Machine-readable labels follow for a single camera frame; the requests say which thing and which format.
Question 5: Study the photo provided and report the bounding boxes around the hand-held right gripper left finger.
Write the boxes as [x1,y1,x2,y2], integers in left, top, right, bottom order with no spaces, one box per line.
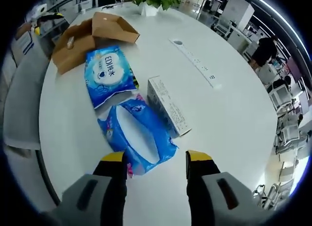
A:
[60,151,128,226]

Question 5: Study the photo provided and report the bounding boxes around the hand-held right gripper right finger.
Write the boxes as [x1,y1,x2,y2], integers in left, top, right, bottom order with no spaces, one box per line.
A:
[185,150,254,226]

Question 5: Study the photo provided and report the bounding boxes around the brown cardboard shoe box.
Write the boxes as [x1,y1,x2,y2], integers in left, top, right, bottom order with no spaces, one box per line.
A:
[52,11,141,75]

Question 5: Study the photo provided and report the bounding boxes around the blue floral tissue pack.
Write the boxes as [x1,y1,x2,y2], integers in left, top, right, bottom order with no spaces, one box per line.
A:
[97,94,180,178]

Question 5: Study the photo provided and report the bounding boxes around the blue wet wipes soft pack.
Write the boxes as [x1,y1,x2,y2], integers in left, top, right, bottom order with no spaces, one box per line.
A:
[84,45,137,110]

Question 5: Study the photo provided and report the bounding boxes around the person's left hand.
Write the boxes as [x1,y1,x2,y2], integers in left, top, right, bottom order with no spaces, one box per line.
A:
[16,25,33,39]

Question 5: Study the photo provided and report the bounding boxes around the small white carton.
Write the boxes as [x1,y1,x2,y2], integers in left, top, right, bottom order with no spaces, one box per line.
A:
[147,75,193,138]

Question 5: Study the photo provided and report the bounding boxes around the green black packet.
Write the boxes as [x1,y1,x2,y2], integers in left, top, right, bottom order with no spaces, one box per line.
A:
[128,67,140,89]

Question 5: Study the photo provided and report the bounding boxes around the white office chair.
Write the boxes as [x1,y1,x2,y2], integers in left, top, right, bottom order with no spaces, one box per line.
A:
[269,87,293,110]
[280,123,300,151]

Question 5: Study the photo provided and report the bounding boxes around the white table socket panel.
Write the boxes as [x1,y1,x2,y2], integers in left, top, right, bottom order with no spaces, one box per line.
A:
[168,38,222,90]

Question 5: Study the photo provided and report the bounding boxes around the white square column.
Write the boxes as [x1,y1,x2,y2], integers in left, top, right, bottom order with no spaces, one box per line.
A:
[223,0,255,32]

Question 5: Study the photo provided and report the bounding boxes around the purple wall monitor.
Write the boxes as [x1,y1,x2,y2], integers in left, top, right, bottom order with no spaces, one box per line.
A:
[286,57,304,83]

